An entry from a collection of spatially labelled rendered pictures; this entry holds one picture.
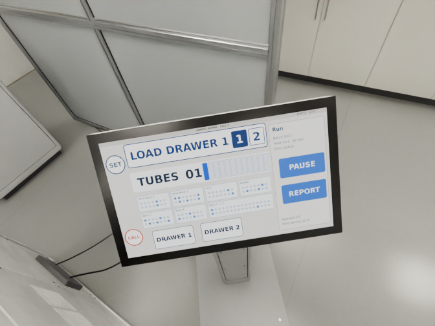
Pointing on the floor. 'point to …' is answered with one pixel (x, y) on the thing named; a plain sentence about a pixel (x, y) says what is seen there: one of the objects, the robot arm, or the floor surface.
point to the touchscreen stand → (239, 288)
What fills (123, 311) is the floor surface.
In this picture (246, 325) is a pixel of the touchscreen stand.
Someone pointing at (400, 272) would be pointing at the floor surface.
